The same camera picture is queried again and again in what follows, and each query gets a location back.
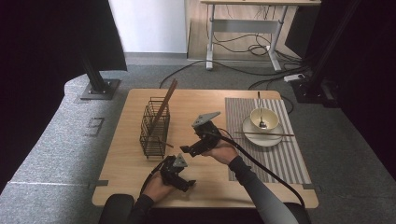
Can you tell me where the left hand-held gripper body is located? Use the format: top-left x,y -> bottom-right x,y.
159,153 -> 189,189

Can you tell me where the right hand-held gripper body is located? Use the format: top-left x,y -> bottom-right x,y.
191,110 -> 223,156

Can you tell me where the black wire rack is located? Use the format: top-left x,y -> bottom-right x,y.
138,96 -> 172,160

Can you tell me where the brown wooden chopstick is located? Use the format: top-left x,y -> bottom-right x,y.
233,131 -> 293,137
148,78 -> 177,133
233,130 -> 295,137

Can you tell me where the wooden spatula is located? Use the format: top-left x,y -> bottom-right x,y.
150,78 -> 179,148

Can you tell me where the white plate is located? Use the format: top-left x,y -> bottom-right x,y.
242,115 -> 285,147

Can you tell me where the metal spoon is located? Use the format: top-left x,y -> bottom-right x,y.
257,91 -> 268,130

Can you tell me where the cream bowl with dark rim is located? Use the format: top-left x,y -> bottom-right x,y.
249,107 -> 280,133

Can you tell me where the person's right hand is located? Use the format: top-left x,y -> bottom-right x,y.
201,139 -> 239,166

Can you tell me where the person's left hand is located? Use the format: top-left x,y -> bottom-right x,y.
143,170 -> 177,203

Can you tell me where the black chair armrest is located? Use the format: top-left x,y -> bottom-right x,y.
98,193 -> 135,224
283,202 -> 313,224

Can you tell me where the striped woven placemat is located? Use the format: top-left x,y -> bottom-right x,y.
224,97 -> 312,185

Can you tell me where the floor outlet cover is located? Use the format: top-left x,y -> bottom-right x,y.
83,117 -> 106,138

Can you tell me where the white power strip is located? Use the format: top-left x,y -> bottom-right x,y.
283,73 -> 306,83

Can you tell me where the black metal stand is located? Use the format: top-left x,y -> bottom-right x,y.
79,54 -> 121,102
292,0 -> 363,105

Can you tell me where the black curtain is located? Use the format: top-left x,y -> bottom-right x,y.
0,0 -> 128,192
284,0 -> 396,172

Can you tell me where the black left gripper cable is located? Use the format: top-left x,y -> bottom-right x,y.
139,156 -> 171,196

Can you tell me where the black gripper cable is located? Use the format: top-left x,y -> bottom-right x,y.
139,156 -> 171,196
214,126 -> 306,208

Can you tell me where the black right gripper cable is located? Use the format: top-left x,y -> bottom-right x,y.
214,126 -> 306,208

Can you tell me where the long black floor cable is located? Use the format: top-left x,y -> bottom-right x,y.
159,59 -> 309,90

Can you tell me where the black cable bundle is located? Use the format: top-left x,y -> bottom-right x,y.
212,5 -> 304,64

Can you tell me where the white desk frame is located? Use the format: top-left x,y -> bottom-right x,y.
200,0 -> 322,72

